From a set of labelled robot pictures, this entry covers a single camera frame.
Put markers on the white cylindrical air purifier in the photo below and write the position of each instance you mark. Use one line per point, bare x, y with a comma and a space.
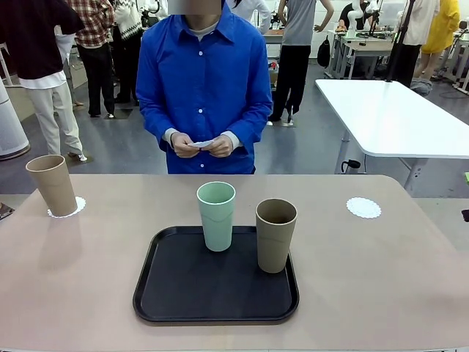
9, 128

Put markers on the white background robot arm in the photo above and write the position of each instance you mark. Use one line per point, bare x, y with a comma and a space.
353, 18

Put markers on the dark brown flat object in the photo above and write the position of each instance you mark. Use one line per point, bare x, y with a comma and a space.
4, 211

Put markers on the grey cloth pile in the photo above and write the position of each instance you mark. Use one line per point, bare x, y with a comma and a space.
421, 87

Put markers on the person in plaid shirt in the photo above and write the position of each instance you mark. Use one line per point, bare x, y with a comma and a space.
95, 44

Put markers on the person in blue shirt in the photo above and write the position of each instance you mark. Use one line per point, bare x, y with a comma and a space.
201, 73

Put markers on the mint green plastic cup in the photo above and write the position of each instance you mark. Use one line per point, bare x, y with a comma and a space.
217, 227

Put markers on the black hanging bag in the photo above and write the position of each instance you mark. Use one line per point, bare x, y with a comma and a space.
323, 53

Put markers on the tan plastic cup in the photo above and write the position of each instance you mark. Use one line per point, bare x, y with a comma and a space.
55, 187
275, 242

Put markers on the person's right hand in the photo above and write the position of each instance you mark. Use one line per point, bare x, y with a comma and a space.
183, 146

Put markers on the person in beige shirt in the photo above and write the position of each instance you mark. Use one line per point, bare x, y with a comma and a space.
414, 36

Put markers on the person's right forearm blue sleeve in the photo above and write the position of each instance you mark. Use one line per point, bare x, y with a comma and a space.
154, 117

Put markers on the black stand pole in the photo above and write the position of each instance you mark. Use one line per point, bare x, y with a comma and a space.
399, 40

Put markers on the person's left forearm blue sleeve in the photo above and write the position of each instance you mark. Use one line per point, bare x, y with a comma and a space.
253, 121

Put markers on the person in yellow raincoat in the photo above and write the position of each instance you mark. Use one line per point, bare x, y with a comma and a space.
441, 33

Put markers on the person in grey shirt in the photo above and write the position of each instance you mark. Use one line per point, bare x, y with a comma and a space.
297, 44

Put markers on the grey background desk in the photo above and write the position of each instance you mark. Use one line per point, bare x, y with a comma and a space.
361, 47

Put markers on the black plastic tray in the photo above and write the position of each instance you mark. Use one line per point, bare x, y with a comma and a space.
220, 289

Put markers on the person in black top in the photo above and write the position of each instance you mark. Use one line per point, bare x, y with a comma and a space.
33, 44

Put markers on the white table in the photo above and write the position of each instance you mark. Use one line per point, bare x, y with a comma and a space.
388, 113

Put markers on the white scalloped paper coaster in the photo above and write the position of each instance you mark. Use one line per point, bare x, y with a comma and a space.
80, 207
363, 208
201, 143

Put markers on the person's left hand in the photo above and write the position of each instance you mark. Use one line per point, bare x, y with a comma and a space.
223, 146

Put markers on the person in patterned sweater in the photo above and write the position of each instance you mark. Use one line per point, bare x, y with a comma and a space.
128, 25

